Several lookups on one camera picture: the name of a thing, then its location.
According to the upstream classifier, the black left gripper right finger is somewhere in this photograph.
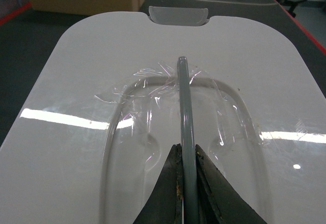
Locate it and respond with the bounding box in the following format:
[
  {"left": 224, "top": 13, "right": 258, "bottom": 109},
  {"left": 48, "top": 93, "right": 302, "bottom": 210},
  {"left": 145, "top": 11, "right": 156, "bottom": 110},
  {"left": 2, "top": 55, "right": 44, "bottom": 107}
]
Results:
[{"left": 196, "top": 145, "right": 266, "bottom": 223}]

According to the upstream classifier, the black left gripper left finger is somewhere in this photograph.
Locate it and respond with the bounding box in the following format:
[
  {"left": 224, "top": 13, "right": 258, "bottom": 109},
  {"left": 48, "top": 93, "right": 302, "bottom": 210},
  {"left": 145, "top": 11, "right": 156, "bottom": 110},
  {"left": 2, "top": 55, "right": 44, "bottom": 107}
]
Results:
[{"left": 134, "top": 144, "right": 183, "bottom": 223}]

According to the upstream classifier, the white box lid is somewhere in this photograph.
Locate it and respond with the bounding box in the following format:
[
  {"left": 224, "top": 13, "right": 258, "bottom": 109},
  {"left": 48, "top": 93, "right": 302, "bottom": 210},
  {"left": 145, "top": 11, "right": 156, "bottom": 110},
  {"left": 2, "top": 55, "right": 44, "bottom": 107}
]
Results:
[{"left": 1, "top": 12, "right": 325, "bottom": 223}]

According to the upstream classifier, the black armrest chair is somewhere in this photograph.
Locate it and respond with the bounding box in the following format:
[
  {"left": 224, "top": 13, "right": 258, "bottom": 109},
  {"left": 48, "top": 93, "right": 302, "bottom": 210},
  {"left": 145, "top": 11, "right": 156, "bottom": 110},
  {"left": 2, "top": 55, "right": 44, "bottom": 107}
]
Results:
[{"left": 279, "top": 0, "right": 307, "bottom": 18}]

